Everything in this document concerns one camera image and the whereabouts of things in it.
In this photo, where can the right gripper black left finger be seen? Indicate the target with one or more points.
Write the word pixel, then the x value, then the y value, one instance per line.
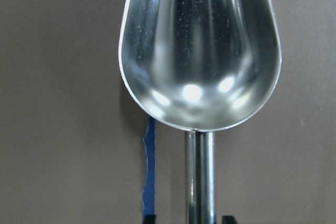
pixel 149 219

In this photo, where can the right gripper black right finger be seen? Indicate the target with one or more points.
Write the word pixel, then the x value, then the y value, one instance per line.
pixel 228 219

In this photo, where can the metal ice scoop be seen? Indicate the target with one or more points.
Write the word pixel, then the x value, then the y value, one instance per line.
pixel 200 66

